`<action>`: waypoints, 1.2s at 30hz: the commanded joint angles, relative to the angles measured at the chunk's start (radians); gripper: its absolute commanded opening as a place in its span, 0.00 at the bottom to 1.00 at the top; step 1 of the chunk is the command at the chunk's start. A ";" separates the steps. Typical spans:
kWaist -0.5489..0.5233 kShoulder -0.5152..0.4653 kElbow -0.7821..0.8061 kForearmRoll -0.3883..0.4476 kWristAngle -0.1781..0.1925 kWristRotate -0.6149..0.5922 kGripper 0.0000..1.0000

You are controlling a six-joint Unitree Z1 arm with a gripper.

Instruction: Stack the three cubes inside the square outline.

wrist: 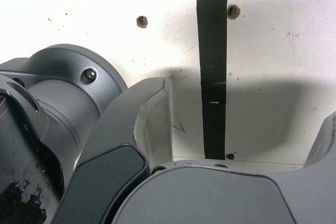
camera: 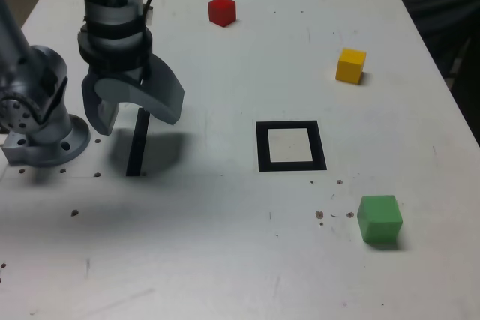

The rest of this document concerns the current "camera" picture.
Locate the black tape square outline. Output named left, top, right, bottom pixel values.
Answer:
left=255, top=120, right=328, bottom=173

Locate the yellow cube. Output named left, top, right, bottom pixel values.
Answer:
left=334, top=47, right=368, bottom=85

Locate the black tape strip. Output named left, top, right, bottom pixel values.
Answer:
left=125, top=108, right=151, bottom=178

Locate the green cube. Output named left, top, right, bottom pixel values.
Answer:
left=355, top=195, right=404, bottom=245

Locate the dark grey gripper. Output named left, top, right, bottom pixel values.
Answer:
left=81, top=52, right=186, bottom=136

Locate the red cube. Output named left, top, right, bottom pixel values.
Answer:
left=208, top=0, right=237, bottom=28

